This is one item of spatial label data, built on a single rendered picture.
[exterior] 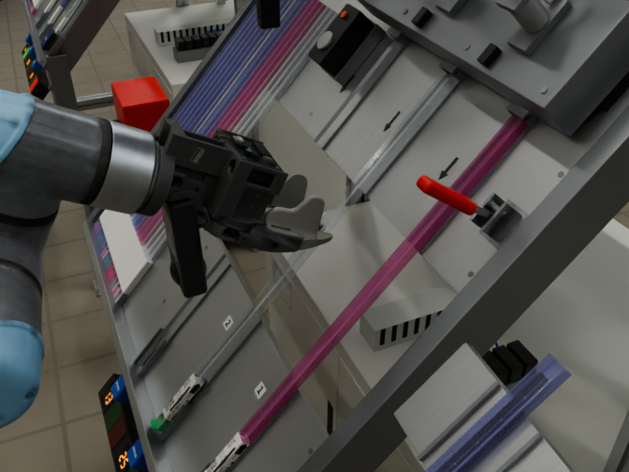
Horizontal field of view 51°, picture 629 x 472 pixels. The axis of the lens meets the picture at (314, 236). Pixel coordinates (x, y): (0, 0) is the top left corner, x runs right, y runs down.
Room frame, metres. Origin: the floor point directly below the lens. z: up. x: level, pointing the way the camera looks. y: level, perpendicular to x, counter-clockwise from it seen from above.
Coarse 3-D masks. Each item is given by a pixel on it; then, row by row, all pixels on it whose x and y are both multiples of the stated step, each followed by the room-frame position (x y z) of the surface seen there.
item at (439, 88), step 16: (448, 80) 0.63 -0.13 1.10; (432, 96) 0.62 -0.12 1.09; (416, 112) 0.62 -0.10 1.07; (400, 128) 0.62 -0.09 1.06; (416, 128) 0.62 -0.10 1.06; (384, 144) 0.61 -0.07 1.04; (400, 144) 0.61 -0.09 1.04; (384, 160) 0.60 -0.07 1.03; (368, 176) 0.59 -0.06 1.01; (352, 192) 0.59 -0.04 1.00; (336, 208) 0.59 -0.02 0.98; (320, 224) 0.58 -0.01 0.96; (336, 224) 0.58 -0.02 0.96; (304, 256) 0.57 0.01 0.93; (288, 272) 0.56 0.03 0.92; (272, 288) 0.55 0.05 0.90; (256, 304) 0.55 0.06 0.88; (240, 320) 0.54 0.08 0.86; (224, 336) 0.54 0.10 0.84; (240, 336) 0.53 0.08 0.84; (224, 352) 0.53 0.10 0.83; (208, 368) 0.52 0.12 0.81; (160, 416) 0.50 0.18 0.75; (160, 432) 0.49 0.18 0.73
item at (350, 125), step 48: (336, 0) 0.90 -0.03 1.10; (384, 48) 0.76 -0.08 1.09; (288, 96) 0.82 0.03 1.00; (336, 96) 0.75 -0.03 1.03; (384, 96) 0.69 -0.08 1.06; (480, 96) 0.60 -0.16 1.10; (624, 96) 0.50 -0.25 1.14; (336, 144) 0.68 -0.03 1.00; (432, 144) 0.59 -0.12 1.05; (480, 144) 0.55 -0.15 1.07; (528, 144) 0.52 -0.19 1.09; (576, 144) 0.49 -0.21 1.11; (384, 192) 0.58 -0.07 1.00; (480, 192) 0.51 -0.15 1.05; (528, 192) 0.48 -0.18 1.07; (432, 240) 0.49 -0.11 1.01; (480, 240) 0.47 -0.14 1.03
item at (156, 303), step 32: (160, 256) 0.75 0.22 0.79; (224, 256) 0.66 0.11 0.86; (160, 288) 0.70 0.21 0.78; (224, 288) 0.62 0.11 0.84; (128, 320) 0.69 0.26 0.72; (160, 320) 0.65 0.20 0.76; (192, 320) 0.61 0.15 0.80; (224, 320) 0.58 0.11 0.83; (256, 320) 0.55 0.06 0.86; (160, 352) 0.60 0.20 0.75; (192, 352) 0.57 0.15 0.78; (256, 352) 0.51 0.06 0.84; (160, 384) 0.56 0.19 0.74; (224, 384) 0.50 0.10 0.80; (256, 384) 0.48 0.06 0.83; (192, 416) 0.49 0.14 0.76; (224, 416) 0.47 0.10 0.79; (288, 416) 0.43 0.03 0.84; (192, 448) 0.46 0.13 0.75; (224, 448) 0.44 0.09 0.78; (256, 448) 0.42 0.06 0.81; (288, 448) 0.40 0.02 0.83
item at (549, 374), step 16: (544, 368) 0.26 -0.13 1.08; (560, 368) 0.26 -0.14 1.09; (528, 384) 0.26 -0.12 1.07; (544, 384) 0.26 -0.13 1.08; (560, 384) 0.26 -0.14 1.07; (512, 400) 0.26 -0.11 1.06; (528, 400) 0.25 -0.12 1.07; (544, 400) 0.26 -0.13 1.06; (496, 416) 0.25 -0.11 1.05; (512, 416) 0.25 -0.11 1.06; (480, 432) 0.25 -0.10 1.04; (496, 432) 0.25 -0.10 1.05; (464, 448) 0.25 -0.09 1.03; (480, 448) 0.24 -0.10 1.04; (432, 464) 0.25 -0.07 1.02; (448, 464) 0.24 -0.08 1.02; (464, 464) 0.24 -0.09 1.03
